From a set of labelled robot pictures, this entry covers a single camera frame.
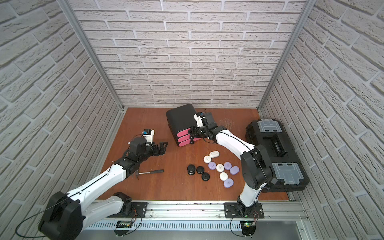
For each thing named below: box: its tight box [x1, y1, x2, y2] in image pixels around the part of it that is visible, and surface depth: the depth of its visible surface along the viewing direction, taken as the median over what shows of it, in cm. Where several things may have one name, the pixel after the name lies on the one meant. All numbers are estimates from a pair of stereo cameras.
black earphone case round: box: [196, 165, 205, 174], surface depth 88 cm
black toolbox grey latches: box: [245, 119, 310, 193], surface depth 79 cm
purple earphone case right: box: [229, 166, 240, 175], surface depth 88 cm
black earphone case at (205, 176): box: [201, 172, 210, 182], surface depth 85 cm
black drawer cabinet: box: [166, 103, 202, 147], surface depth 97 cm
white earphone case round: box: [203, 155, 212, 164], surface depth 92 cm
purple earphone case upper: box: [223, 161, 232, 170], surface depth 89 cm
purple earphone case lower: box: [223, 178, 234, 189], surface depth 83 cm
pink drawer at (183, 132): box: [177, 127, 192, 137], surface depth 87 cm
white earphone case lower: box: [219, 172, 228, 181], surface depth 86 cm
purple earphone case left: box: [208, 161, 217, 170], surface depth 89 cm
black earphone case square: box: [187, 164, 196, 176], surface depth 87 cm
